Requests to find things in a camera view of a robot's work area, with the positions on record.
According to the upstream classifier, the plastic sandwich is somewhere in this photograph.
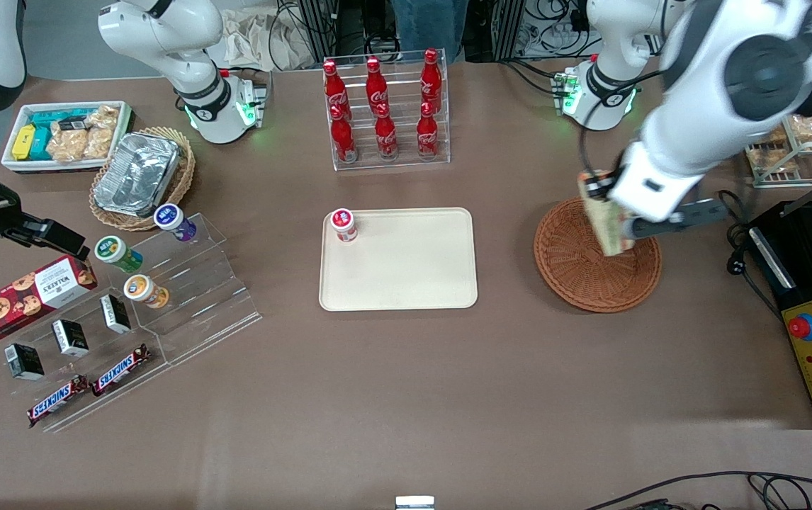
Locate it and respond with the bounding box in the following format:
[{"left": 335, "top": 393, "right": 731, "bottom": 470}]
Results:
[{"left": 577, "top": 170, "right": 637, "bottom": 257}]

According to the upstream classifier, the round brown wicker basket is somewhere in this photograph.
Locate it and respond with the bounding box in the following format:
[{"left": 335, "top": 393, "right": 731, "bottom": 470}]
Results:
[{"left": 534, "top": 196, "right": 662, "bottom": 313}]

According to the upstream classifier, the light wicker basket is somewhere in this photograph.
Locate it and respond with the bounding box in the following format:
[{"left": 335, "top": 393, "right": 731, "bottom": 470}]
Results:
[{"left": 89, "top": 126, "right": 196, "bottom": 232}]

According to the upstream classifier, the beige plastic tray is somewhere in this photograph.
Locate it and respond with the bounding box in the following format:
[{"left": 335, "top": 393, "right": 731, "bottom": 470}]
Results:
[{"left": 318, "top": 207, "right": 479, "bottom": 312}]

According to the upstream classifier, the white snack bin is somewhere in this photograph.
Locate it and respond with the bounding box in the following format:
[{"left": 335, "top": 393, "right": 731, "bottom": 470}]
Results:
[{"left": 1, "top": 101, "right": 135, "bottom": 174}]

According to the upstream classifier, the green lid yogurt cup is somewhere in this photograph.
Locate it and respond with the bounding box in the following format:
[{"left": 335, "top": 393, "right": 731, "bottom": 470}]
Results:
[{"left": 94, "top": 235, "right": 143, "bottom": 274}]

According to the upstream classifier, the red Walkers cookie box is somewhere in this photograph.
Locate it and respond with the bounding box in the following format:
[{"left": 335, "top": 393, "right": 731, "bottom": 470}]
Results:
[{"left": 0, "top": 255, "right": 98, "bottom": 346}]

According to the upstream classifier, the yellow snack box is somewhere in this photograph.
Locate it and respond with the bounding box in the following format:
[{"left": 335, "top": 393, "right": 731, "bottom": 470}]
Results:
[{"left": 11, "top": 125, "right": 37, "bottom": 162}]

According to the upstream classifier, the small black box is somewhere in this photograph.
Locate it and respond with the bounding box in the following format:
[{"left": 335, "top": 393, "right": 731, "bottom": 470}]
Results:
[
  {"left": 52, "top": 319, "right": 89, "bottom": 357},
  {"left": 4, "top": 343, "right": 45, "bottom": 381},
  {"left": 99, "top": 294, "right": 132, "bottom": 334}
]

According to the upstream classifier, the orange lid yogurt cup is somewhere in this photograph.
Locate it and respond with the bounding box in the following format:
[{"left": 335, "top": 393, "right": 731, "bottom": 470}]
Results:
[{"left": 123, "top": 274, "right": 169, "bottom": 310}]

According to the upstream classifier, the rectangular foil container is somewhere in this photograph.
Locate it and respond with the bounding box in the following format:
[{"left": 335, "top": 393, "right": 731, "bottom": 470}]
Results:
[{"left": 93, "top": 132, "right": 181, "bottom": 218}]

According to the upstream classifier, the small grey connector box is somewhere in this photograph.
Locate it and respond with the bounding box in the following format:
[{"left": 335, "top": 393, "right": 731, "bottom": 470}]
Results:
[
  {"left": 551, "top": 69, "right": 584, "bottom": 118},
  {"left": 236, "top": 71, "right": 272, "bottom": 128}
]

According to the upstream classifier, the long teal snack box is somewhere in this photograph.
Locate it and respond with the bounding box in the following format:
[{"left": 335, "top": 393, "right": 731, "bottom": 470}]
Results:
[{"left": 29, "top": 108, "right": 95, "bottom": 130}]

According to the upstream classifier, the purple lid yogurt cup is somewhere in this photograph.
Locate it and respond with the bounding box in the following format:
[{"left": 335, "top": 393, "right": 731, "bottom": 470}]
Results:
[{"left": 154, "top": 203, "right": 198, "bottom": 243}]

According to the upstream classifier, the Snickers bar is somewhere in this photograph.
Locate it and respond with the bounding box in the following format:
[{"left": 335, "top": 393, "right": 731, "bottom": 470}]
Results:
[
  {"left": 91, "top": 344, "right": 150, "bottom": 397},
  {"left": 27, "top": 375, "right": 89, "bottom": 429}
]

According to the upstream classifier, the clear acrylic stepped stand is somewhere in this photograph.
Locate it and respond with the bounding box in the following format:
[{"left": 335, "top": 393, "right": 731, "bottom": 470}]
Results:
[{"left": 0, "top": 211, "right": 263, "bottom": 434}]

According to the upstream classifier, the red cola bottle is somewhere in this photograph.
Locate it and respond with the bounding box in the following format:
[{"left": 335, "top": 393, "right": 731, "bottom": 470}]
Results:
[
  {"left": 420, "top": 48, "right": 444, "bottom": 111},
  {"left": 329, "top": 105, "right": 359, "bottom": 164},
  {"left": 374, "top": 103, "right": 398, "bottom": 161},
  {"left": 417, "top": 101, "right": 440, "bottom": 158},
  {"left": 323, "top": 59, "right": 350, "bottom": 118},
  {"left": 366, "top": 57, "right": 389, "bottom": 114}
]

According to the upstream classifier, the clear acrylic bottle rack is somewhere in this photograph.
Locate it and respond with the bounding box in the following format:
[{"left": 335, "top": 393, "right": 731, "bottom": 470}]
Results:
[{"left": 323, "top": 48, "right": 451, "bottom": 172}]

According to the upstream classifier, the person in blue jeans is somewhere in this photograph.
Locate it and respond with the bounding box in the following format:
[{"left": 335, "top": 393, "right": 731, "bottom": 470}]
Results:
[{"left": 390, "top": 0, "right": 470, "bottom": 63}]

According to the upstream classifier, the red lid cup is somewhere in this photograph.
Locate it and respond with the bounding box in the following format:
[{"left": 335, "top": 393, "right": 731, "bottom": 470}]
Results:
[{"left": 329, "top": 208, "right": 359, "bottom": 244}]

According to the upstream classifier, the crumpled beige paper bag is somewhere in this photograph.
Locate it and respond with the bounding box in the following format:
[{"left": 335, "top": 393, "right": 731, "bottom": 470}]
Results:
[{"left": 218, "top": 8, "right": 322, "bottom": 72}]

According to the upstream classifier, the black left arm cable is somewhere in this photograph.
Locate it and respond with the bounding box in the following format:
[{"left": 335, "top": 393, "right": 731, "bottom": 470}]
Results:
[{"left": 576, "top": 67, "right": 662, "bottom": 185}]

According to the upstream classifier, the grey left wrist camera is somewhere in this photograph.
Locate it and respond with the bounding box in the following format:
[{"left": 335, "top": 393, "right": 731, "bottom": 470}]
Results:
[{"left": 654, "top": 198, "right": 731, "bottom": 231}]

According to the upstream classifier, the black power cable with plug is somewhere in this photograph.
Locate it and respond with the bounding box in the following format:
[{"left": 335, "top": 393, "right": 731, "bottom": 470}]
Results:
[{"left": 716, "top": 188, "right": 782, "bottom": 319}]

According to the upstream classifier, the white wire snack rack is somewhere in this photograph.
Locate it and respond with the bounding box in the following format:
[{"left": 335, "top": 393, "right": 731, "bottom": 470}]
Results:
[{"left": 745, "top": 106, "right": 812, "bottom": 188}]

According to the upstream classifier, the black background cable bundle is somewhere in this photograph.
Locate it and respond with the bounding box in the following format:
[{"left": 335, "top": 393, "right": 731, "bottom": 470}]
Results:
[{"left": 502, "top": 0, "right": 602, "bottom": 61}]

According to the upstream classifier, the black floor cable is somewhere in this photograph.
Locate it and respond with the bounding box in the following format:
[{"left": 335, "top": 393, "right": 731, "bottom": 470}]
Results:
[{"left": 587, "top": 471, "right": 812, "bottom": 510}]

